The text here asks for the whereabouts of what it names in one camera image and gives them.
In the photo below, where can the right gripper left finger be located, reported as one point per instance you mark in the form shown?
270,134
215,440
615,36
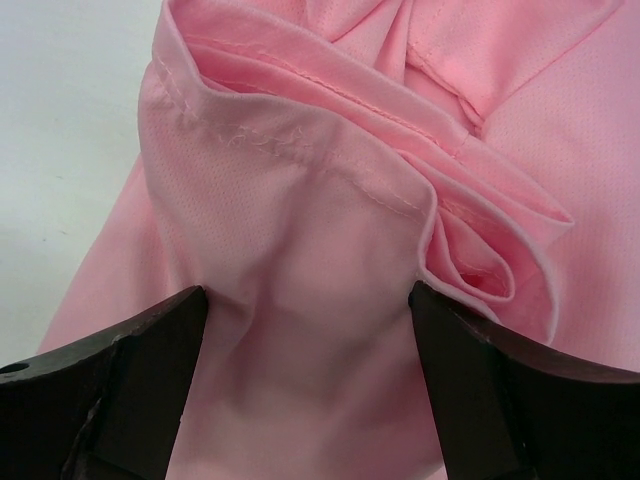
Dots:
107,406

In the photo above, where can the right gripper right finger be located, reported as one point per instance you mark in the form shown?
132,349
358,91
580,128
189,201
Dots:
507,407

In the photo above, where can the pink t-shirt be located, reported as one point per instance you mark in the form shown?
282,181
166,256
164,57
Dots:
308,161

